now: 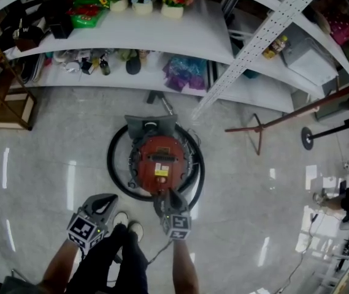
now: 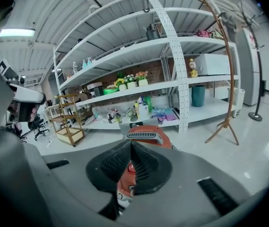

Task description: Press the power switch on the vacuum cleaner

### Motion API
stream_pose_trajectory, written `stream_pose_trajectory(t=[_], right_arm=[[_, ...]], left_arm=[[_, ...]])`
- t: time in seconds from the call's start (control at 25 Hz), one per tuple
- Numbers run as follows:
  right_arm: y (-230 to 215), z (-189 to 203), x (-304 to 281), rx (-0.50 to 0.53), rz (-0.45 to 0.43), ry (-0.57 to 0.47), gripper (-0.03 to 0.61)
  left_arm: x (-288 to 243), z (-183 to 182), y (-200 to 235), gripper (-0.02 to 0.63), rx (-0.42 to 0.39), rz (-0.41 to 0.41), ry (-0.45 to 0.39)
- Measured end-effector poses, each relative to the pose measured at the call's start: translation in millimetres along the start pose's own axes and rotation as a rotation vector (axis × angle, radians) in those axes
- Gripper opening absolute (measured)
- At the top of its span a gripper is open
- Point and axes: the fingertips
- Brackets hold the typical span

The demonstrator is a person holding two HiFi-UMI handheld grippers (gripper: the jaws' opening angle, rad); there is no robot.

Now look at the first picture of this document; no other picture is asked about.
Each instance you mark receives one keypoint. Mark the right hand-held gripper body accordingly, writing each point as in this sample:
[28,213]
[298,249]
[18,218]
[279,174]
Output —
[179,223]

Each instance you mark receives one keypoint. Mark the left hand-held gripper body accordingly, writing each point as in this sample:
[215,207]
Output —
[82,231]

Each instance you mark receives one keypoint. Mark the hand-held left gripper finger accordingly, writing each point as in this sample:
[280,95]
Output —
[106,209]
[100,203]

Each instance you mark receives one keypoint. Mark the red vacuum cleaner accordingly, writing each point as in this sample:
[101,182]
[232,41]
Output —
[148,167]

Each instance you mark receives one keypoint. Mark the person's left forearm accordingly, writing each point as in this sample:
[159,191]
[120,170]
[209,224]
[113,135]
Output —
[59,268]

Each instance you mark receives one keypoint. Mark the person's right forearm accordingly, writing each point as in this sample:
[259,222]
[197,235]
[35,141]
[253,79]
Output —
[186,268]

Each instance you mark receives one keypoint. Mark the person's left white shoe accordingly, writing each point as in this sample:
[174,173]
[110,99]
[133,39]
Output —
[121,219]

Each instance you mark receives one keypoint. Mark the person's white shoe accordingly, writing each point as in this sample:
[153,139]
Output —
[136,230]
[121,219]

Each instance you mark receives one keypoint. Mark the person's right white shoe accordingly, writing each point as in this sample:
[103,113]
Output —
[136,230]

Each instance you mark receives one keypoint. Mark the person's black trousers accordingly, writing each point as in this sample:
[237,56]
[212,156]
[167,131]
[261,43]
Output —
[128,265]

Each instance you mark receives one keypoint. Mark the wooden shelf cart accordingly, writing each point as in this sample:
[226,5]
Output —
[14,109]

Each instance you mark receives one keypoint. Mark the heap of purple teal bags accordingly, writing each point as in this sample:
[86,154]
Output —
[185,72]

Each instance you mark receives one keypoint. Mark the dark glass bottle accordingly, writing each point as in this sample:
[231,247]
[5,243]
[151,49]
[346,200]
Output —
[105,67]

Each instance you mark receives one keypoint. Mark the black oval brush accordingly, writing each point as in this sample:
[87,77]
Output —
[133,65]

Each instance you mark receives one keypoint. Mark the black metal coat rack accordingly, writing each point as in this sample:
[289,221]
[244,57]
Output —
[307,138]

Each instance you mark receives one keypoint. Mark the brown wooden coat rack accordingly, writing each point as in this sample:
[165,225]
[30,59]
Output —
[300,112]

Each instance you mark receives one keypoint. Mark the white metal shelving unit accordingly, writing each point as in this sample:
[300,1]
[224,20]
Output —
[177,32]

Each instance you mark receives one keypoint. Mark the dark brown open box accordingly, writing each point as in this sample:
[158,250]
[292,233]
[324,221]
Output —
[28,41]

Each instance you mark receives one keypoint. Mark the black square box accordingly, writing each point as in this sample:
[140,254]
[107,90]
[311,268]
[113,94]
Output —
[61,27]

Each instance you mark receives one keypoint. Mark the green snack bag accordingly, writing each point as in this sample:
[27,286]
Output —
[85,18]

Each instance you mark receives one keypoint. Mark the yellow drink bottle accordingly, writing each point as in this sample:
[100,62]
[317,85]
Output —
[277,46]

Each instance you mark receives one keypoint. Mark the red flower pot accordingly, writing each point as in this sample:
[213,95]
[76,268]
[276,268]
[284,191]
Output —
[172,11]

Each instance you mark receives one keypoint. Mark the white microwave oven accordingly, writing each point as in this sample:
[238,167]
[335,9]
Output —
[312,63]

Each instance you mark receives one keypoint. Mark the red dotted bag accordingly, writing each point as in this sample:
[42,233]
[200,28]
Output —
[343,26]

